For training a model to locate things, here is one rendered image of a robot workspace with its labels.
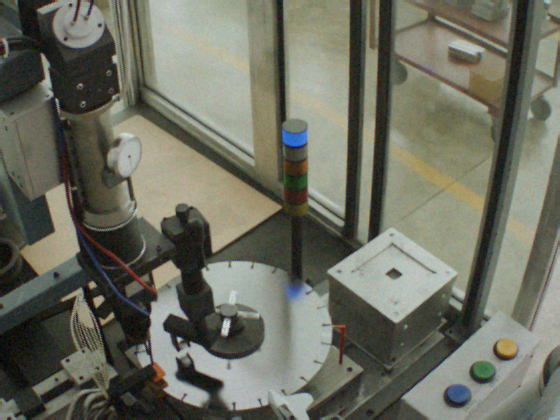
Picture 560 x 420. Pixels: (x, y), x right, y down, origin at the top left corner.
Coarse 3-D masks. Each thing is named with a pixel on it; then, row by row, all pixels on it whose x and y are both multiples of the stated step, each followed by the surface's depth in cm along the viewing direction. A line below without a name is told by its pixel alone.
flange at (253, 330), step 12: (216, 324) 119; (240, 324) 118; (252, 324) 120; (264, 324) 120; (228, 336) 117; (240, 336) 118; (252, 336) 118; (216, 348) 116; (228, 348) 116; (240, 348) 116; (252, 348) 116
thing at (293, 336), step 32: (160, 288) 128; (224, 288) 127; (256, 288) 127; (288, 288) 127; (160, 320) 122; (288, 320) 122; (320, 320) 121; (160, 352) 116; (192, 352) 116; (256, 352) 116; (288, 352) 116; (320, 352) 116; (160, 384) 111; (192, 384) 111; (224, 384) 111; (256, 384) 111; (288, 384) 111
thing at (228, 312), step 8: (232, 296) 119; (232, 304) 117; (216, 312) 117; (224, 312) 116; (232, 312) 116; (240, 312) 117; (248, 312) 116; (224, 320) 116; (232, 320) 116; (224, 328) 114; (224, 336) 114
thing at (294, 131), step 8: (288, 120) 129; (296, 120) 129; (288, 128) 127; (296, 128) 127; (304, 128) 127; (288, 136) 127; (296, 136) 127; (304, 136) 128; (288, 144) 128; (296, 144) 128; (304, 144) 129
